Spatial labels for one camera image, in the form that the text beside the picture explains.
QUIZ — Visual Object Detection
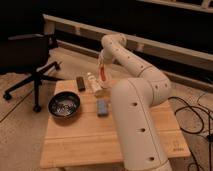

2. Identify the orange red pepper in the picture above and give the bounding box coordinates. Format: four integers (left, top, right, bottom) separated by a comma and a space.
100, 66, 106, 81

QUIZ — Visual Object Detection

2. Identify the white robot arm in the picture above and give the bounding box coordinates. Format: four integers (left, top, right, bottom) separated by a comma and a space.
99, 34, 172, 171

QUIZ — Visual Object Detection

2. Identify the white small bottle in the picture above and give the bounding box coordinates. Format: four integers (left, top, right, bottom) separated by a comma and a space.
87, 72, 102, 94

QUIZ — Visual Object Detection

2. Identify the dark brown block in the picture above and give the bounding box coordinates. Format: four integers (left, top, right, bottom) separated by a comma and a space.
76, 77, 85, 91

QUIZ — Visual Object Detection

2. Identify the blue sponge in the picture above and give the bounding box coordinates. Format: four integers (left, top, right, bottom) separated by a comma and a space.
97, 99, 108, 116

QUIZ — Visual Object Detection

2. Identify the dark metal bowl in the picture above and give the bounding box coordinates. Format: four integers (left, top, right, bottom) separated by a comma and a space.
48, 91, 81, 119

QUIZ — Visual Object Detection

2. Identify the black office chair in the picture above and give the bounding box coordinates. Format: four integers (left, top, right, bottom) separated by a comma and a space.
0, 35, 60, 112

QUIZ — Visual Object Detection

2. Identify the white shelf frame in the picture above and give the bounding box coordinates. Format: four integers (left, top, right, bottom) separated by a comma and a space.
42, 0, 213, 73

